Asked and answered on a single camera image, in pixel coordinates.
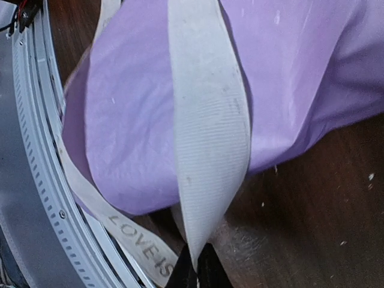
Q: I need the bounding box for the front aluminium rail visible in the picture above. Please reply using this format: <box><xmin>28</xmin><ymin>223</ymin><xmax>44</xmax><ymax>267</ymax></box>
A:
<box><xmin>1</xmin><ymin>1</ymin><xmax>153</xmax><ymax>287</ymax></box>

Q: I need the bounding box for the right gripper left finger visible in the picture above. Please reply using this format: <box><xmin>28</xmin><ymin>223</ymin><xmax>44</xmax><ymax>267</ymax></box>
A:
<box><xmin>167</xmin><ymin>245</ymin><xmax>197</xmax><ymax>288</ymax></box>

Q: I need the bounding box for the beige ribbon strip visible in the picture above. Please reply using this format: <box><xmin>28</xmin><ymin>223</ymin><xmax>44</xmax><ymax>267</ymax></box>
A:
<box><xmin>56</xmin><ymin>1</ymin><xmax>251</xmax><ymax>287</ymax></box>

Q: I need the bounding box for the purple pink wrapping paper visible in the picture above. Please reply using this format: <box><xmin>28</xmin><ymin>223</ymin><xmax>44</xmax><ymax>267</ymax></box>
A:
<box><xmin>60</xmin><ymin>1</ymin><xmax>383</xmax><ymax>215</ymax></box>

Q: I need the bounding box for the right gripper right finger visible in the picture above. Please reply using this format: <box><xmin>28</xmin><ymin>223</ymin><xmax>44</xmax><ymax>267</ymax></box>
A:
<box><xmin>197</xmin><ymin>243</ymin><xmax>233</xmax><ymax>288</ymax></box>

